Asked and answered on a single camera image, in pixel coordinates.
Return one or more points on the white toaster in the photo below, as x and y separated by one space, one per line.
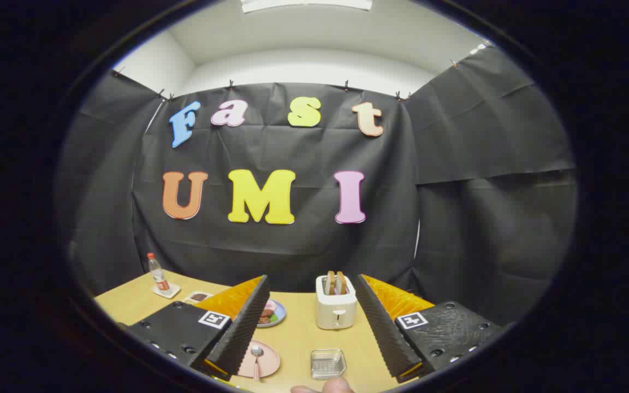
336 305

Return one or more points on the black backdrop cloth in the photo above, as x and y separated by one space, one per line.
292 245

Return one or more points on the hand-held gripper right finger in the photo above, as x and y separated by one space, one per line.
385 333

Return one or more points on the white divided bean dish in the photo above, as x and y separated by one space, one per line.
199 297

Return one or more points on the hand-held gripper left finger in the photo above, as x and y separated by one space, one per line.
243 333

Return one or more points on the pink plate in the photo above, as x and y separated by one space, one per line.
268 363

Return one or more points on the clear plastic water bottle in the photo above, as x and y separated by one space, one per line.
158 275

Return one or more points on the blue food plate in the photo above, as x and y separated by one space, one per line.
280 315

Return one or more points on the ceiling light panel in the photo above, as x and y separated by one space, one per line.
306 4

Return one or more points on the white square coaster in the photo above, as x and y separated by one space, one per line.
172 291

